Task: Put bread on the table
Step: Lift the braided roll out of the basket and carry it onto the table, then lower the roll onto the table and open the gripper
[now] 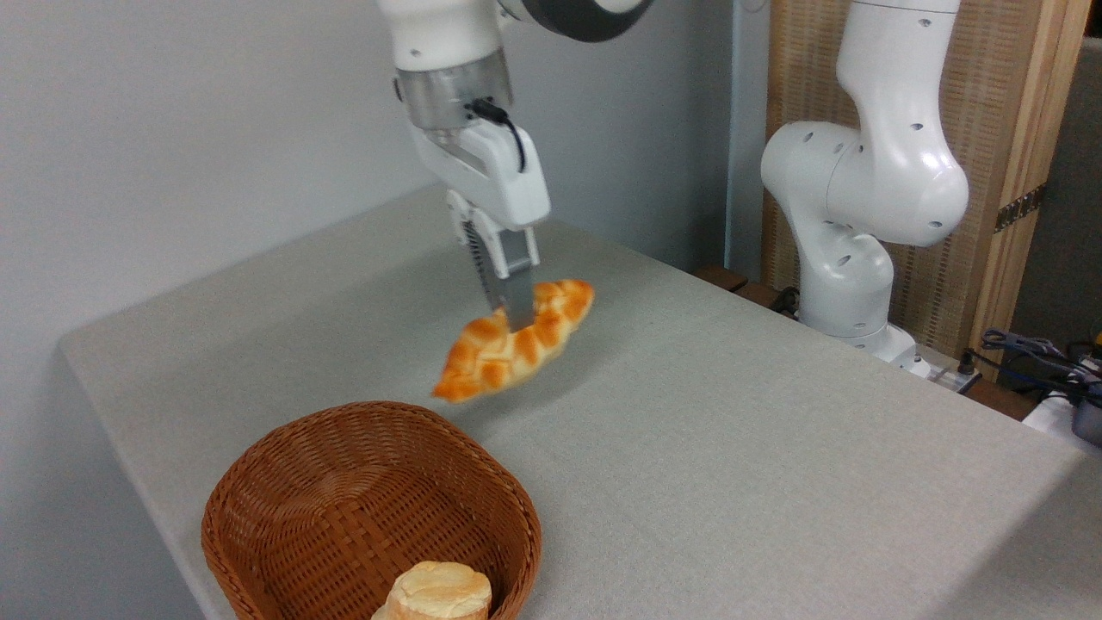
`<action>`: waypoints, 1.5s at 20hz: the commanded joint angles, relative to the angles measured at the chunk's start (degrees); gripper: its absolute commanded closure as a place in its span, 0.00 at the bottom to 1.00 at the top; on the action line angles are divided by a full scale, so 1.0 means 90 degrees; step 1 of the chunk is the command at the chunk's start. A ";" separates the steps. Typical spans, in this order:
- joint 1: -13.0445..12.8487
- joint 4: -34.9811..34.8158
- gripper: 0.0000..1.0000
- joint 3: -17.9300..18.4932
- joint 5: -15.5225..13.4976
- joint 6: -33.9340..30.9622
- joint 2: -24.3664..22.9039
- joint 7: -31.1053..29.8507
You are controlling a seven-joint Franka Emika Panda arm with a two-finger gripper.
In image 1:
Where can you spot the brown wooden base table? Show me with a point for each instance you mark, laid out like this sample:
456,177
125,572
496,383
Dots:
732,282

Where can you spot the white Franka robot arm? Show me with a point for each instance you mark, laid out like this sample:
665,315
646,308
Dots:
878,172

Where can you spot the white vertical pipe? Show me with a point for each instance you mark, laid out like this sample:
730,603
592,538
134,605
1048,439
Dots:
745,129

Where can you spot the wooden woven screen panel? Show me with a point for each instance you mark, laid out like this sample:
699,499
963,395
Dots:
999,103

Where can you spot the dark grey box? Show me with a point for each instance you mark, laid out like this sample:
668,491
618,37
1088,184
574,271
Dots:
1089,418

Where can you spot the brown wicker basket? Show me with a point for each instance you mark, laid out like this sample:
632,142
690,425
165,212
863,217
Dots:
327,499

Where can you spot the grey tablecloth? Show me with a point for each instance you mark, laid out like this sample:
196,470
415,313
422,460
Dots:
689,430

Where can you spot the pale round bread roll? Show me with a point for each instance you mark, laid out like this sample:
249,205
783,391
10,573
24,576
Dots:
437,594

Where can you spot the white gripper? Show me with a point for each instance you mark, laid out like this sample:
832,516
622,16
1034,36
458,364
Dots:
504,176

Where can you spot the braided golden bread loaf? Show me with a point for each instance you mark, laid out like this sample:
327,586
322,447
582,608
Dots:
495,355

